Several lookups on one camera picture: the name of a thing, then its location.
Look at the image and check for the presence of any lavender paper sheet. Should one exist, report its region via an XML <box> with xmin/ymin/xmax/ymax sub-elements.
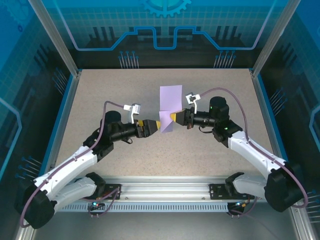
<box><xmin>158</xmin><ymin>84</ymin><xmax>183</xmax><ymax>135</ymax></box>

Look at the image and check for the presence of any blue table edge strip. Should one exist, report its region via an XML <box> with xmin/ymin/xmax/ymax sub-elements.
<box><xmin>253</xmin><ymin>74</ymin><xmax>292</xmax><ymax>167</ymax></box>
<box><xmin>37</xmin><ymin>74</ymin><xmax>77</xmax><ymax>180</ymax></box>

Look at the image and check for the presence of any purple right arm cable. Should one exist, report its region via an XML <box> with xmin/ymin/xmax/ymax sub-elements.
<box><xmin>200</xmin><ymin>87</ymin><xmax>309</xmax><ymax>217</ymax></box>

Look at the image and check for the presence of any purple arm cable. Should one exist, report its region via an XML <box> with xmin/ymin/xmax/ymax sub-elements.
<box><xmin>200</xmin><ymin>87</ymin><xmax>309</xmax><ymax>217</ymax></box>
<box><xmin>19</xmin><ymin>100</ymin><xmax>126</xmax><ymax>228</ymax></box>

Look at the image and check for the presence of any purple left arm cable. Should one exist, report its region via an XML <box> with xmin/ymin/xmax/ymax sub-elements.
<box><xmin>19</xmin><ymin>100</ymin><xmax>126</xmax><ymax>228</ymax></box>

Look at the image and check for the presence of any aluminium table side rail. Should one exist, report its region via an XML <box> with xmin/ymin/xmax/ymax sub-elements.
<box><xmin>249</xmin><ymin>68</ymin><xmax>286</xmax><ymax>166</ymax></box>
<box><xmin>47</xmin><ymin>69</ymin><xmax>83</xmax><ymax>177</ymax></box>

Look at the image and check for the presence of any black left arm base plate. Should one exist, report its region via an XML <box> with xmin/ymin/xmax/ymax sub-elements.
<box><xmin>101</xmin><ymin>183</ymin><xmax>124</xmax><ymax>201</ymax></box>

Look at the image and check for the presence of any aluminium rail beam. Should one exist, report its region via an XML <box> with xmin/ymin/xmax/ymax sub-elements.
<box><xmin>82</xmin><ymin>175</ymin><xmax>300</xmax><ymax>201</ymax></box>

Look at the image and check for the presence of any cable connector with green light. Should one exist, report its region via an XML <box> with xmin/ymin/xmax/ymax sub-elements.
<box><xmin>233</xmin><ymin>199</ymin><xmax>252</xmax><ymax>209</ymax></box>
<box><xmin>91</xmin><ymin>198</ymin><xmax>105</xmax><ymax>209</ymax></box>

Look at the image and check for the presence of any slotted aluminium cable duct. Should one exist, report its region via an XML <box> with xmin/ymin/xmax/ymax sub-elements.
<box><xmin>53</xmin><ymin>202</ymin><xmax>232</xmax><ymax>213</ymax></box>

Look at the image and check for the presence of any aluminium frame post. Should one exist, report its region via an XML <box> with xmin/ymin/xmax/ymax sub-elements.
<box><xmin>28</xmin><ymin>0</ymin><xmax>82</xmax><ymax>78</ymax></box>
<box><xmin>251</xmin><ymin>0</ymin><xmax>293</xmax><ymax>78</ymax></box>

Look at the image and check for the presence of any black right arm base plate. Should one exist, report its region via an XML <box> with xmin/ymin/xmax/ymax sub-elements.
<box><xmin>208</xmin><ymin>183</ymin><xmax>256</xmax><ymax>201</ymax></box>

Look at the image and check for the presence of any aluminium lower frame rail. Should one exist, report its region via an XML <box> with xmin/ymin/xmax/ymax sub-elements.
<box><xmin>289</xmin><ymin>207</ymin><xmax>314</xmax><ymax>240</ymax></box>
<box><xmin>14</xmin><ymin>223</ymin><xmax>37</xmax><ymax>240</ymax></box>

